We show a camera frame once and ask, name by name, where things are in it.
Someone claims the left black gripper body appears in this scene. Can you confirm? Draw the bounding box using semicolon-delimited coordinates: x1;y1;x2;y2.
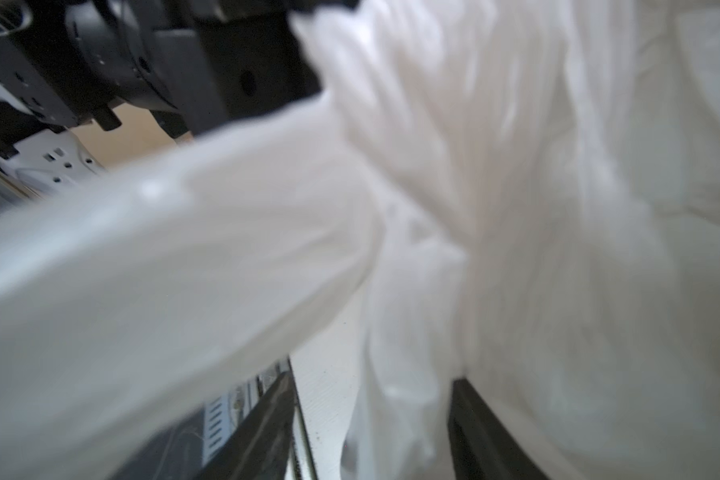
152;0;361;136

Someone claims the white plastic grocery bag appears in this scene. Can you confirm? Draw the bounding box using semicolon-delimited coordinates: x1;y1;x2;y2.
0;1;720;479

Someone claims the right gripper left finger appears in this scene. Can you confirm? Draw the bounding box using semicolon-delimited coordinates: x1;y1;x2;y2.
195;372;296;480

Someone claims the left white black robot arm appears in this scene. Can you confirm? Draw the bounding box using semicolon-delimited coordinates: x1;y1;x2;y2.
0;1;320;213

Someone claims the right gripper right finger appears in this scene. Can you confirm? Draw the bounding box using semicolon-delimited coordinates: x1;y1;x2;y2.
448;378;547;480

